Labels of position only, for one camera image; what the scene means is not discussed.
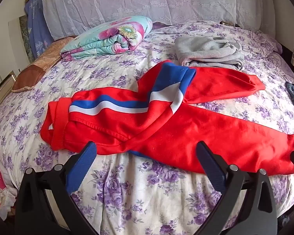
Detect folded floral blanket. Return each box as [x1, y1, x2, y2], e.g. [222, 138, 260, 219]
[61, 16, 153, 61]

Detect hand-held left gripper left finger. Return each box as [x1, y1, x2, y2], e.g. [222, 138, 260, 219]
[13, 141, 98, 235]

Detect red pants with striped band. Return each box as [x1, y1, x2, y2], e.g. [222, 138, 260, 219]
[40, 60, 294, 177]

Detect grey folded garment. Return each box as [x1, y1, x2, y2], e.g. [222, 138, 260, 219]
[174, 35, 245, 70]

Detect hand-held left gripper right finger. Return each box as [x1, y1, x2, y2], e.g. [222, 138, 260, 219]
[196, 141, 278, 235]

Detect brown patterned pillow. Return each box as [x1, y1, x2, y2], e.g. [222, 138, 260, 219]
[12, 36, 76, 93]

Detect blue patterned cloth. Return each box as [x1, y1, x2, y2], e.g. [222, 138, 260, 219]
[24, 0, 54, 59]

